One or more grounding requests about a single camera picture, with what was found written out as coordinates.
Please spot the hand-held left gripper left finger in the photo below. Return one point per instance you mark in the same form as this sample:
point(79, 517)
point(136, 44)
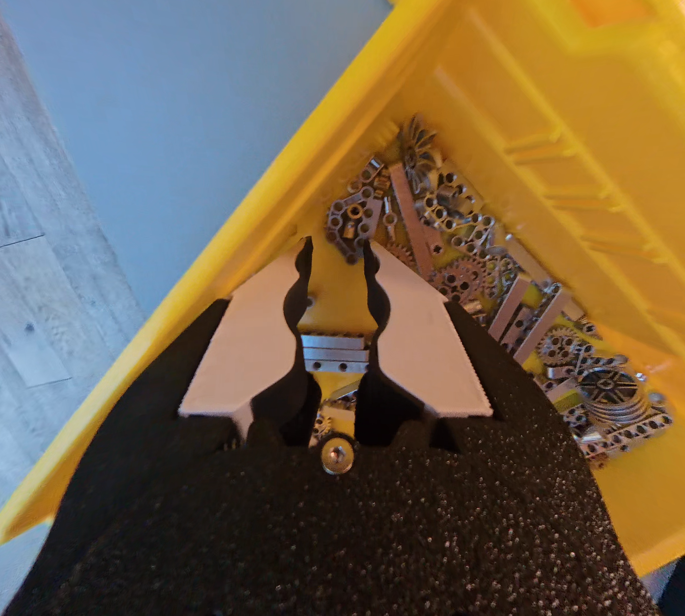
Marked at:
point(246, 354)

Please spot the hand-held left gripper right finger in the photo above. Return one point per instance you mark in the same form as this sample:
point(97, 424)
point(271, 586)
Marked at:
point(428, 354)

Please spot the pile of grey beams gears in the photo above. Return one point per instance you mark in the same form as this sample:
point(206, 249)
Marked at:
point(455, 209)

